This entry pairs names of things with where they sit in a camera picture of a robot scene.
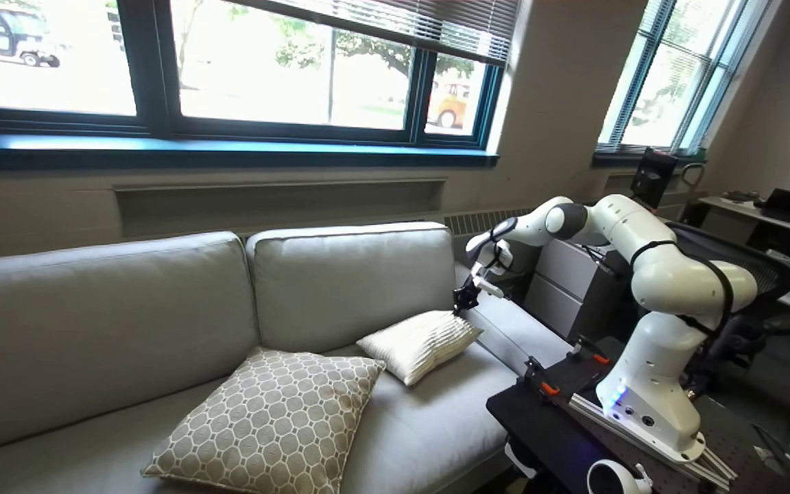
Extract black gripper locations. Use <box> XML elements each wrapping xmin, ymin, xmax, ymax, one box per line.
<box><xmin>451</xmin><ymin>258</ymin><xmax>510</xmax><ymax>317</ymax></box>

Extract cream pleated pillow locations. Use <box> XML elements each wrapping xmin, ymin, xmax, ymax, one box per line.
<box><xmin>355</xmin><ymin>307</ymin><xmax>487</xmax><ymax>390</ymax></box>

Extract black office chair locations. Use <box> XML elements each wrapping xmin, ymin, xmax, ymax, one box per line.
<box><xmin>665</xmin><ymin>215</ymin><xmax>790</xmax><ymax>379</ymax></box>

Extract heater vent grille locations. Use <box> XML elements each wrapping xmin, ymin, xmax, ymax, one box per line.
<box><xmin>440</xmin><ymin>206</ymin><xmax>529</xmax><ymax>242</ymax></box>

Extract orange black clamp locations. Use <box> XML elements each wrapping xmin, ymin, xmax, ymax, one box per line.
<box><xmin>515</xmin><ymin>353</ymin><xmax>569</xmax><ymax>401</ymax></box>
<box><xmin>569</xmin><ymin>338</ymin><xmax>611</xmax><ymax>366</ymax></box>

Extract grey filing cabinet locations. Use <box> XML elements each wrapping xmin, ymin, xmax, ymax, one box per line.
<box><xmin>522</xmin><ymin>226</ymin><xmax>644</xmax><ymax>346</ymax></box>

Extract grey sofa back cushion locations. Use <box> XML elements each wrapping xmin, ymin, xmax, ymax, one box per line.
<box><xmin>0</xmin><ymin>226</ymin><xmax>263</xmax><ymax>461</ymax></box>
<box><xmin>245</xmin><ymin>218</ymin><xmax>458</xmax><ymax>353</ymax></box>

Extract grey sofa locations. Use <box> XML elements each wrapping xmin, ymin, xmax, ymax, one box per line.
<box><xmin>0</xmin><ymin>218</ymin><xmax>577</xmax><ymax>494</ymax></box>

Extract black robot table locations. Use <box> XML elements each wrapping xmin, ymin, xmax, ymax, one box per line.
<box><xmin>487</xmin><ymin>350</ymin><xmax>790</xmax><ymax>494</ymax></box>

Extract black monitor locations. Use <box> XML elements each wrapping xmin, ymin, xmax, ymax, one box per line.
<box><xmin>629</xmin><ymin>148</ymin><xmax>706</xmax><ymax>211</ymax></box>

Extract honeycomb patterned pillow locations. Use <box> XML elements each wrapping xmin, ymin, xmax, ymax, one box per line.
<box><xmin>142</xmin><ymin>349</ymin><xmax>387</xmax><ymax>494</ymax></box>

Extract white VR controller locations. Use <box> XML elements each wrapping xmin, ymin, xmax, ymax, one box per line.
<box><xmin>585</xmin><ymin>454</ymin><xmax>655</xmax><ymax>494</ymax></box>

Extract window blinds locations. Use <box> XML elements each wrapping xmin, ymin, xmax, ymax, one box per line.
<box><xmin>255</xmin><ymin>0</ymin><xmax>522</xmax><ymax>65</ymax></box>

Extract narrow teal framed window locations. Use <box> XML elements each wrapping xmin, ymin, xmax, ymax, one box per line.
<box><xmin>592</xmin><ymin>0</ymin><xmax>777</xmax><ymax>167</ymax></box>

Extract wide blue framed window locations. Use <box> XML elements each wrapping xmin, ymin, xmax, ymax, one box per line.
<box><xmin>0</xmin><ymin>0</ymin><xmax>518</xmax><ymax>173</ymax></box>

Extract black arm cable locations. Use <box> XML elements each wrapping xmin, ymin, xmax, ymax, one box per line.
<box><xmin>629</xmin><ymin>237</ymin><xmax>738</xmax><ymax>338</ymax></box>

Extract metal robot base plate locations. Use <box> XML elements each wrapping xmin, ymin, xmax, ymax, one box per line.
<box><xmin>565</xmin><ymin>390</ymin><xmax>740</xmax><ymax>491</ymax></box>

